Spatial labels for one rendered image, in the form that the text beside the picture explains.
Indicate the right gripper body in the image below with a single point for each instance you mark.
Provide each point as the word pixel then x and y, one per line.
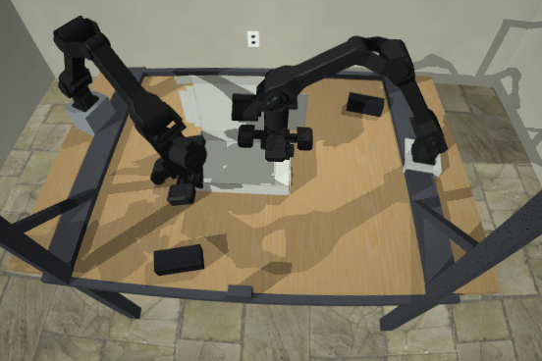
pixel 247 134

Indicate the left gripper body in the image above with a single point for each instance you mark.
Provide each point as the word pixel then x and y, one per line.
pixel 183 193

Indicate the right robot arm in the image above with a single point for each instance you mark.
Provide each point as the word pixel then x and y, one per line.
pixel 282 85

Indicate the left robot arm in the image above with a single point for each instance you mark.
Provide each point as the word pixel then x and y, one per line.
pixel 149 113

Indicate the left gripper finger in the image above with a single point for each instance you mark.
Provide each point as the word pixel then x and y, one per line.
pixel 198 181
pixel 200 171

